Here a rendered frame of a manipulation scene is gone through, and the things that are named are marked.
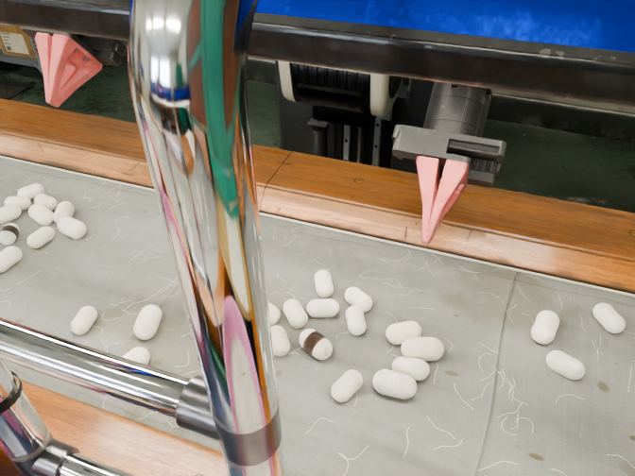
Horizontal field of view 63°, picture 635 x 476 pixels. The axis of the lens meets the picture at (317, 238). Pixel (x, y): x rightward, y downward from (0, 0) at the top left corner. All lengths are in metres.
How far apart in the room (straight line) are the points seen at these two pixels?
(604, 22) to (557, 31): 0.02
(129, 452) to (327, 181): 0.38
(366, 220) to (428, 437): 0.27
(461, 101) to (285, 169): 0.26
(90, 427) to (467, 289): 0.37
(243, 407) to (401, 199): 0.48
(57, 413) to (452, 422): 0.31
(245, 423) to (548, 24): 0.18
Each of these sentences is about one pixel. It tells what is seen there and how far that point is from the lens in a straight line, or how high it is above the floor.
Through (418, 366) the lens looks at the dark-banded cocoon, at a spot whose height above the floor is 0.76.
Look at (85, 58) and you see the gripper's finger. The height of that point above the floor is 0.89.
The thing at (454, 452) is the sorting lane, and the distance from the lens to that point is 0.45.
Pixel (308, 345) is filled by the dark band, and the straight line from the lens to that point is 0.48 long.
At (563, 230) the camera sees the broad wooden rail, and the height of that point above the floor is 0.76.
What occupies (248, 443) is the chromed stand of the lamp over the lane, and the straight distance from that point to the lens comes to 0.19.
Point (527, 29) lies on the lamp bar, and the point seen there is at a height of 1.06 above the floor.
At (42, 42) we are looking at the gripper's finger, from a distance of 0.72.
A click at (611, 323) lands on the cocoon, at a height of 0.75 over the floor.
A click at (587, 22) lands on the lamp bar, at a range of 0.22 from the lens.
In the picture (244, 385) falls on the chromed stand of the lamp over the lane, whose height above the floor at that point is 1.00.
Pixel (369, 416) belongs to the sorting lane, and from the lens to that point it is 0.45.
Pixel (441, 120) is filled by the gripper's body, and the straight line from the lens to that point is 0.51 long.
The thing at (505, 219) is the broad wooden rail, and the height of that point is 0.76.
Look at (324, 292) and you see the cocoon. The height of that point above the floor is 0.75.
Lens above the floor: 1.13
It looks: 40 degrees down
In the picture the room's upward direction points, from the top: 1 degrees counter-clockwise
